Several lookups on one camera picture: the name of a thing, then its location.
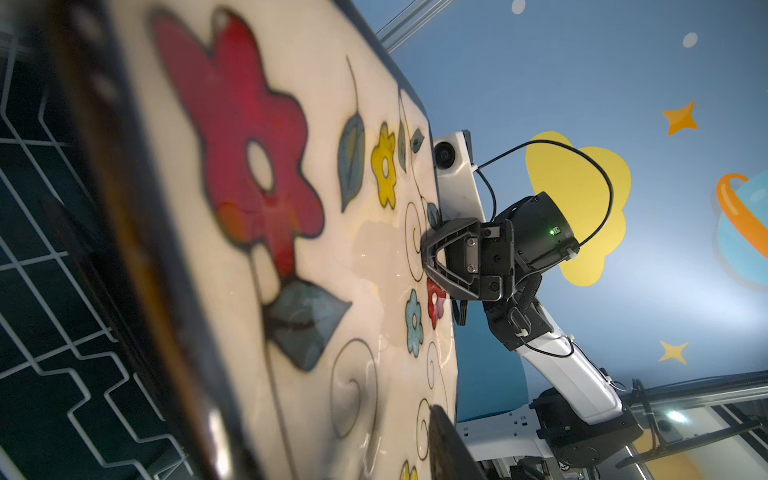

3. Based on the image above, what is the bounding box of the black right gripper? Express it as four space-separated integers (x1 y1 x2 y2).
421 217 515 302

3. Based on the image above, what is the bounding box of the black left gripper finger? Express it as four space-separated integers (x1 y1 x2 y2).
428 405 486 480

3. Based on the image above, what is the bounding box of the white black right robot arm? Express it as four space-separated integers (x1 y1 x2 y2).
421 192 642 469

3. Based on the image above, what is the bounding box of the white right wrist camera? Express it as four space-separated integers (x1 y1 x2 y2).
433 130 486 221

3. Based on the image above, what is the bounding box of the aluminium frame right post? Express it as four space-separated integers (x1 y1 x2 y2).
376 0 453 54

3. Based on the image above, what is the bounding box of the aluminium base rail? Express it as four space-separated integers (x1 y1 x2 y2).
612 371 767 479

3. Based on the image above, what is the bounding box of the white wire dish rack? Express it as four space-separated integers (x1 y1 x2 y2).
1 21 200 479

